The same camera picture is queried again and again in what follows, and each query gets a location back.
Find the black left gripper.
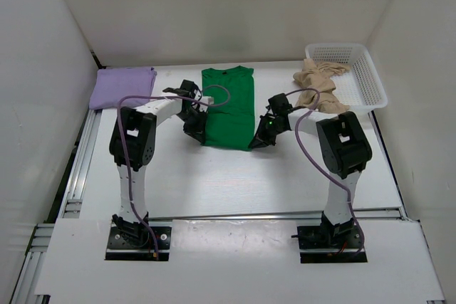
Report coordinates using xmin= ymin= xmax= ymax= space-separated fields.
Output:
xmin=176 ymin=108 xmax=209 ymax=143

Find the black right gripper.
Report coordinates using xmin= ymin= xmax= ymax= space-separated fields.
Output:
xmin=249 ymin=115 xmax=286 ymax=149

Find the green t shirt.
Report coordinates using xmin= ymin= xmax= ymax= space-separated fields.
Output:
xmin=202 ymin=65 xmax=255 ymax=151

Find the beige t shirt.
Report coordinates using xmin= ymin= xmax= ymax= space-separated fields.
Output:
xmin=293 ymin=58 xmax=351 ymax=115

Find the purple t shirt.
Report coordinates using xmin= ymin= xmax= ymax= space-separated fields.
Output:
xmin=88 ymin=66 xmax=157 ymax=110

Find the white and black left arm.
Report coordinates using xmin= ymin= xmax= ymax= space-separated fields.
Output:
xmin=109 ymin=80 xmax=216 ymax=251

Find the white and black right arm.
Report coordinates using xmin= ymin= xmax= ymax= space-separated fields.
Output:
xmin=249 ymin=93 xmax=372 ymax=248

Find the white plastic basket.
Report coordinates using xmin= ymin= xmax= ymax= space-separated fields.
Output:
xmin=305 ymin=43 xmax=388 ymax=113

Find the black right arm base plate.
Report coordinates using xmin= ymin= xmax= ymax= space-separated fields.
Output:
xmin=291 ymin=224 xmax=368 ymax=264

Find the aluminium table edge rail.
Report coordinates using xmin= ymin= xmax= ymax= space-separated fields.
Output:
xmin=56 ymin=209 xmax=405 ymax=223

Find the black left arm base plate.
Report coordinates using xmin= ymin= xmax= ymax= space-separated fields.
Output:
xmin=105 ymin=222 xmax=172 ymax=262

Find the aluminium left frame rail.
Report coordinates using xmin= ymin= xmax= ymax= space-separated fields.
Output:
xmin=10 ymin=65 xmax=111 ymax=304

